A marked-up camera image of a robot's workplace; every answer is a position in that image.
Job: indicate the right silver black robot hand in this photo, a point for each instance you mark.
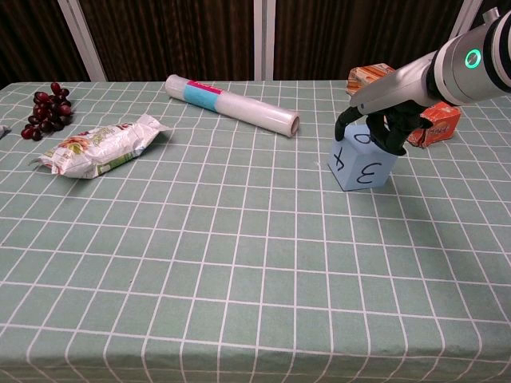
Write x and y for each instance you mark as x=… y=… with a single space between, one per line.
x=395 y=89

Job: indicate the blue foam number cube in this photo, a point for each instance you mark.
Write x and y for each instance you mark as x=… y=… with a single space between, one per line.
x=359 y=171

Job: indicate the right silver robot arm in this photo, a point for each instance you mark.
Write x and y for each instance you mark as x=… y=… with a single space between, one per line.
x=459 y=81

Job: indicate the green checkered tablecloth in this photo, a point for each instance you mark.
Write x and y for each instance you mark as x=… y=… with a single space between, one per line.
x=247 y=247

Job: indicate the orange biscuit box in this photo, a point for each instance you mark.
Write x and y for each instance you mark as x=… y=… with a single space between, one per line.
x=443 y=119

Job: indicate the clear plastic wrap roll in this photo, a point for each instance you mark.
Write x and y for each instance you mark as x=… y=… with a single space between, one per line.
x=239 y=107

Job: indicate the white crinkled snack bag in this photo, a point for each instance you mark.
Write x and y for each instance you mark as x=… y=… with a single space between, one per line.
x=104 y=147

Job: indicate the dark red grape bunch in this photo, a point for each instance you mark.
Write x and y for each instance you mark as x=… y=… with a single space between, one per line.
x=48 y=113

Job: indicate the small grey blue object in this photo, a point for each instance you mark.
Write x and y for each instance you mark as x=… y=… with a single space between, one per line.
x=3 y=131

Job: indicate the white screen frame post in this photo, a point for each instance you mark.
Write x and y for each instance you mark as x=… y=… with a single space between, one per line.
x=258 y=40
x=81 y=40
x=270 y=40
x=465 y=20

